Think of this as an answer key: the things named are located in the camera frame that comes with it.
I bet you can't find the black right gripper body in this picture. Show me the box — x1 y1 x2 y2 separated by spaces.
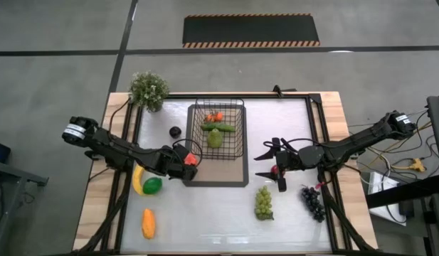
275 144 326 171

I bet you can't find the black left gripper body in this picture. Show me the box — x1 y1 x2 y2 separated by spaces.
158 144 199 181

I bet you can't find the green grape bunch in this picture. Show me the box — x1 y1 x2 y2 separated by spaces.
254 185 275 221

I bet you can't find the green lime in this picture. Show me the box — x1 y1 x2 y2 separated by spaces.
142 176 163 196

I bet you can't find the yellow banana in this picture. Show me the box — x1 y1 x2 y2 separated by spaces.
132 164 149 196

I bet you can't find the green pear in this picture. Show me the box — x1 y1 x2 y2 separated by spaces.
206 127 224 149

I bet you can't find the dark purple grape bunch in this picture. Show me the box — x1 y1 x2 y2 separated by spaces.
300 185 327 224

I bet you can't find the green cucumber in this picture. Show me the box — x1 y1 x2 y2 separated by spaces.
200 122 237 133

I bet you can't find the small orange carrot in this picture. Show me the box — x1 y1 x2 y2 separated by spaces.
204 112 224 124

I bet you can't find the brown mat with dark border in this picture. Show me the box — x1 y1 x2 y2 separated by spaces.
182 104 250 188

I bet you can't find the small potted green plant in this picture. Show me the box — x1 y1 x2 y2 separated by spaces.
129 70 170 113

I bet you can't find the white box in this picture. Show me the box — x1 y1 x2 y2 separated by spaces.
367 171 408 227

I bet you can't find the yellow power plug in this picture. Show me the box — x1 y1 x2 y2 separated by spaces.
391 158 427 174

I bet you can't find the black hazard-striped floor mat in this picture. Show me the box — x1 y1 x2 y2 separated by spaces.
182 13 321 49

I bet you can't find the black cart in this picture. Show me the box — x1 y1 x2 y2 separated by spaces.
364 94 439 256

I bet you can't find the grey side table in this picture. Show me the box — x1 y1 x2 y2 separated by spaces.
0 159 49 256

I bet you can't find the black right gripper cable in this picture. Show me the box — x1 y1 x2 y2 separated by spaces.
263 137 314 151

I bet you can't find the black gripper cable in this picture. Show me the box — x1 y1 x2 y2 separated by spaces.
172 138 203 166
263 137 314 151

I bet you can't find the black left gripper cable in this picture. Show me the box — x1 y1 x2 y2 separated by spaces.
172 138 203 166

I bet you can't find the black wire basket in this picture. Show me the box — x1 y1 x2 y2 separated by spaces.
189 98 245 161

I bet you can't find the black table-level camera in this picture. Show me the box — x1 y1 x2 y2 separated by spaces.
272 84 297 99

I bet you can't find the black aluminium table frame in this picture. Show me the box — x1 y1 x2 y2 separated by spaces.
75 92 379 255

